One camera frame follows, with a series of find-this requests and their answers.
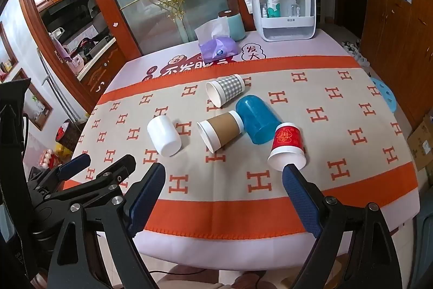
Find clear plastic bottle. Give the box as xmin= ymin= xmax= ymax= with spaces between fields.
xmin=287 ymin=0 xmax=302 ymax=17

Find pink kitchen appliance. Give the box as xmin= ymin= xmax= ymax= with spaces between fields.
xmin=62 ymin=48 xmax=86 ymax=75

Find white bottle with green label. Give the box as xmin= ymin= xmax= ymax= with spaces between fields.
xmin=267 ymin=0 xmax=282 ymax=19

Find orange patterned blanket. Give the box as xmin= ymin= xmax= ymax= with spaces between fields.
xmin=72 ymin=55 xmax=421 ymax=233

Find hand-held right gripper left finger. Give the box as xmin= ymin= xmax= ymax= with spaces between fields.
xmin=47 ymin=162 xmax=166 ymax=289

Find wooden cabinet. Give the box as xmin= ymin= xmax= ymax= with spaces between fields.
xmin=359 ymin=0 xmax=433 ymax=131

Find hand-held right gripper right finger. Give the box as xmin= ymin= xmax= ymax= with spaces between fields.
xmin=282 ymin=163 xmax=404 ymax=289

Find black range hood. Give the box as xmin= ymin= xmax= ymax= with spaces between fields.
xmin=40 ymin=0 xmax=103 ymax=36

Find kitchen counter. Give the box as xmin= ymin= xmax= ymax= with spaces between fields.
xmin=76 ymin=35 xmax=120 ymax=80

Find blue plastic stool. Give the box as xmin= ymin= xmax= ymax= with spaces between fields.
xmin=369 ymin=77 xmax=398 ymax=114

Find blue plastic cup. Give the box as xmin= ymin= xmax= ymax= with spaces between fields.
xmin=235 ymin=95 xmax=282 ymax=144

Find white storage box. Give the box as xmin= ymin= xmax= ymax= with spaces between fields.
xmin=239 ymin=0 xmax=321 ymax=43

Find black cable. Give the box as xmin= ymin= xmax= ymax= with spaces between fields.
xmin=148 ymin=269 xmax=219 ymax=277

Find dark wicker basket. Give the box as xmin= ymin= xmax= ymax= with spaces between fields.
xmin=55 ymin=119 xmax=82 ymax=155

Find grey checked paper cup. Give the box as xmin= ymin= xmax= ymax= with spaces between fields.
xmin=206 ymin=74 xmax=245 ymax=108

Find brown paper cup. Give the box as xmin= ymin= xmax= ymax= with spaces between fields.
xmin=197 ymin=110 xmax=245 ymax=153

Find white cup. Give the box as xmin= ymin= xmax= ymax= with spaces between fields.
xmin=147 ymin=115 xmax=183 ymax=157

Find pink printed tablecloth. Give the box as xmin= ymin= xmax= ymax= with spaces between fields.
xmin=101 ymin=28 xmax=423 ymax=273

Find red paper cup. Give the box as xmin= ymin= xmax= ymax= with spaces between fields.
xmin=267 ymin=122 xmax=307 ymax=172

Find wooden picture frame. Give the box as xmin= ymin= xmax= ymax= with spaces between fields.
xmin=13 ymin=68 xmax=54 ymax=131

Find cardboard box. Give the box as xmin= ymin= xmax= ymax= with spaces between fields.
xmin=406 ymin=113 xmax=433 ymax=172

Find purple tissue pack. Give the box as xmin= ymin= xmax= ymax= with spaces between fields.
xmin=194 ymin=18 xmax=241 ymax=61

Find silver refrigerator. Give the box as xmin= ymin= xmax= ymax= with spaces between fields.
xmin=37 ymin=48 xmax=89 ymax=128

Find teal canister with brown lid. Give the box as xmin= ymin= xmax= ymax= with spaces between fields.
xmin=217 ymin=9 xmax=247 ymax=42

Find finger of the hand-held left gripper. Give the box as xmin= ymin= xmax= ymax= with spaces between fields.
xmin=29 ymin=154 xmax=92 ymax=195
xmin=44 ymin=154 xmax=136 ymax=208

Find white shoes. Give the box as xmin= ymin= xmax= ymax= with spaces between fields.
xmin=341 ymin=38 xmax=372 ymax=67

